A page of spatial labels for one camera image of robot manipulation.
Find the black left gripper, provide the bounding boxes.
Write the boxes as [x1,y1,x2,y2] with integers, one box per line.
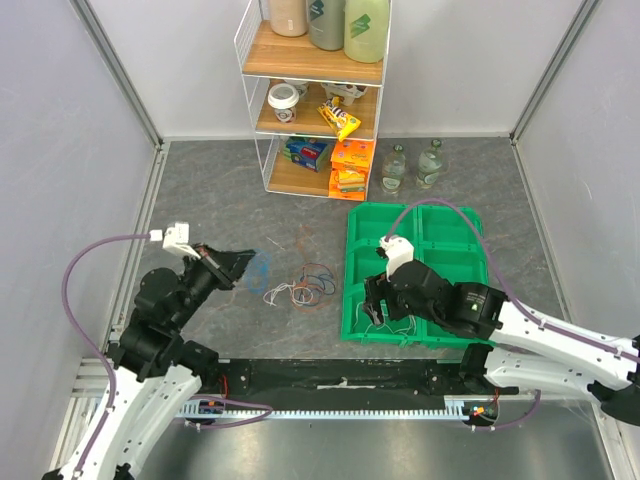
[171,239,258,328]

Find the light blue cable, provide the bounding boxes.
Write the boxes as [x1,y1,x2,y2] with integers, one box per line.
[244,249,274,295]

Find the white cable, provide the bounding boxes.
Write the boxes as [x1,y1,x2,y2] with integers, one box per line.
[352,304,419,339]
[262,282,316,307]

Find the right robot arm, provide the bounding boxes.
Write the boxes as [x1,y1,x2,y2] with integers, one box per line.
[363,260,639,425]

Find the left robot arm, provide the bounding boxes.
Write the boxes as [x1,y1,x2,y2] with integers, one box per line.
[44,244,256,479]

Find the green compartment bin tray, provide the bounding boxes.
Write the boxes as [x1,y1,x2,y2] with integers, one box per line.
[341,202,489,349]

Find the left glass bottle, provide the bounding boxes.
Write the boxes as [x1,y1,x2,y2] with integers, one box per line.
[381,144,406,194]

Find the glass bottle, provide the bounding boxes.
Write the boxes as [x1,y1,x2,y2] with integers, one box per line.
[416,139,444,189]
[381,144,406,194]

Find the orange sponge package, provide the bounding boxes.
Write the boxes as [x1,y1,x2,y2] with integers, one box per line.
[328,139,376,202]

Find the right glass bottle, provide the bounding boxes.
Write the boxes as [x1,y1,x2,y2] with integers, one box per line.
[416,139,444,189]

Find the white paper coffee cup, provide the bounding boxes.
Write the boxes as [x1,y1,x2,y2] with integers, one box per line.
[267,82,300,123]

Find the yellow candy bag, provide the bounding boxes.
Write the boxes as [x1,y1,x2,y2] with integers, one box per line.
[317,96,361,142]

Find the white yogurt cup pack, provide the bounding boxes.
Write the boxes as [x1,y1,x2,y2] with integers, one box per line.
[321,82,369,106]

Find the beige bottle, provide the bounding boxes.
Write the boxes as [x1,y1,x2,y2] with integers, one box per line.
[268,0,308,37]

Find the grey green bottle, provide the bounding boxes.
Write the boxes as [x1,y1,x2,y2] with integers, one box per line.
[309,0,345,51]

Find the light green bottle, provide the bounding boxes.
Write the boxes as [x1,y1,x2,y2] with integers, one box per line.
[344,0,390,63]

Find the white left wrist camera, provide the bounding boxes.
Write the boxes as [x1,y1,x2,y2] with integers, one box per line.
[149,222,200,259]

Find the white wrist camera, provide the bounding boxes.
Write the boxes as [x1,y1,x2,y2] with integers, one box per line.
[149,222,200,259]
[376,235,414,277]

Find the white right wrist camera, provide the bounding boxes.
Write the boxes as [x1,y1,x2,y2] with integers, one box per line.
[376,235,414,277]

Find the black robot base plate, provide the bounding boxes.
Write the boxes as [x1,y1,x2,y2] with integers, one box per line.
[201,359,518,398]

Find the white slotted cable duct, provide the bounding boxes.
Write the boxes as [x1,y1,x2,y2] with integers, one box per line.
[175,397,470,422]

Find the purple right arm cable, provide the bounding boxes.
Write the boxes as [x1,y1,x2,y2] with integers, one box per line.
[387,198,640,432]

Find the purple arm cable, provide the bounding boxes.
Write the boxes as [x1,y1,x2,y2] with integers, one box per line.
[60,232,275,479]
[387,198,640,432]

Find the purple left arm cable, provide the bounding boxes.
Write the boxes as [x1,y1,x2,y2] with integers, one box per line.
[60,232,275,479]

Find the white wire wooden shelf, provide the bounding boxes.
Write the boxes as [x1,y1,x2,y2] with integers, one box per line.
[234,1,387,199]

